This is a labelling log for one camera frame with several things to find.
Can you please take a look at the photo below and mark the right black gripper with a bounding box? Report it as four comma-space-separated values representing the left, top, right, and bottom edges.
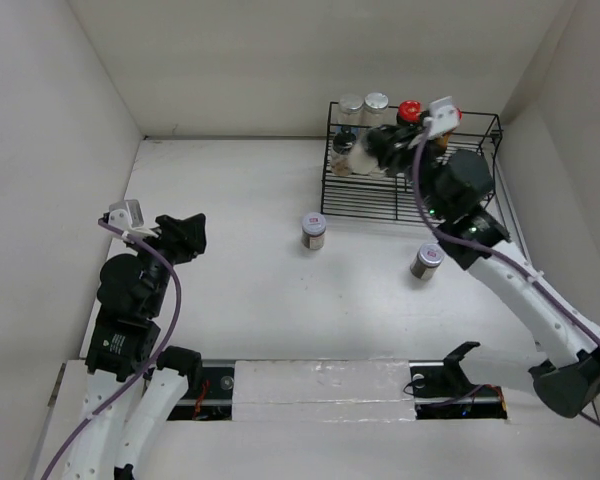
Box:
368, 123, 446, 222

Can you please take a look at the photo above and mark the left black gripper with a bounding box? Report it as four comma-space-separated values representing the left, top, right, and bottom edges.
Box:
126, 211, 205, 314

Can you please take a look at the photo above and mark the black cap white bottle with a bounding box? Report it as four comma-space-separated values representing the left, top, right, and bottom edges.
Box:
347, 141, 378, 175

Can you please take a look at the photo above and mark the red lid sauce jar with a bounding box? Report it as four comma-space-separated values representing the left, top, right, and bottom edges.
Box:
434, 107, 464, 151
396, 100, 422, 126

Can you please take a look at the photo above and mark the black cap beige bottle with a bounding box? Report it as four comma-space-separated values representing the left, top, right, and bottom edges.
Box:
330, 126, 357, 176

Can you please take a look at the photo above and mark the silver lid spice shaker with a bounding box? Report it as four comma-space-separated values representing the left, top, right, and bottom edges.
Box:
336, 94, 364, 132

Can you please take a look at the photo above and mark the glass jar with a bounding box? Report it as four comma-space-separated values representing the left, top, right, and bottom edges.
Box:
369, 167, 386, 179

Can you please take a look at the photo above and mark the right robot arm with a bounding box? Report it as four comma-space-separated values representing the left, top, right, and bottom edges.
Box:
349, 125, 600, 418

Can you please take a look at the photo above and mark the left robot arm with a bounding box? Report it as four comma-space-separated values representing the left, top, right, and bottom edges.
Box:
42, 206, 207, 479

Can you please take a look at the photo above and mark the white lid dark jar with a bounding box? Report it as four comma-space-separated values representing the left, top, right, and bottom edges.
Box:
301, 212, 327, 250

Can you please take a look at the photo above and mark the black wire rack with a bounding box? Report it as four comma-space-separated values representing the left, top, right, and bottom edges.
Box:
320, 101, 503, 225

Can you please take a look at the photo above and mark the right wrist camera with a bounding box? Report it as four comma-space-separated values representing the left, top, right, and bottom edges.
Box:
422, 96, 461, 139

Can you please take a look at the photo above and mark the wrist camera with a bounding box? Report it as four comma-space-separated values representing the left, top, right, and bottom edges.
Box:
422, 96, 461, 139
98, 199, 159, 244

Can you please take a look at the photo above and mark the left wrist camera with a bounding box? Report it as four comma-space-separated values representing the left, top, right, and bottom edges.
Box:
98, 199, 159, 244

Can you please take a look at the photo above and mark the metal mounting rail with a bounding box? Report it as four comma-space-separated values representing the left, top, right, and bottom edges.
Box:
169, 359, 508, 422

